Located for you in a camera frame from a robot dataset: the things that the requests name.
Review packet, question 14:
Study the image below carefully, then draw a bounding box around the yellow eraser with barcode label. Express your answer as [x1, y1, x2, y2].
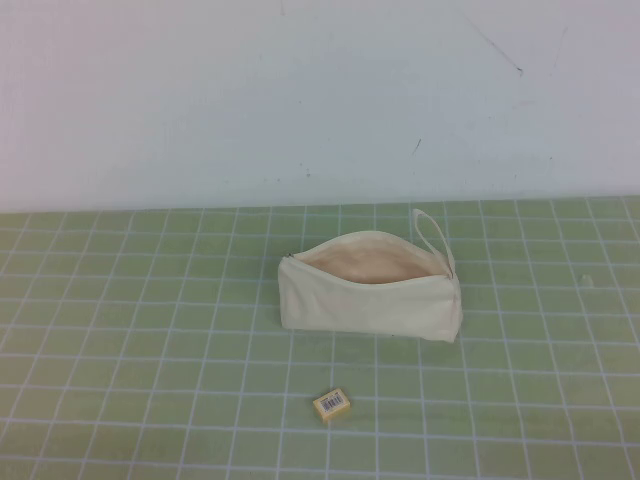
[312, 390, 349, 414]

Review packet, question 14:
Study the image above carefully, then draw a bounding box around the cream fabric pencil case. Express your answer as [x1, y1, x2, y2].
[277, 208, 459, 345]

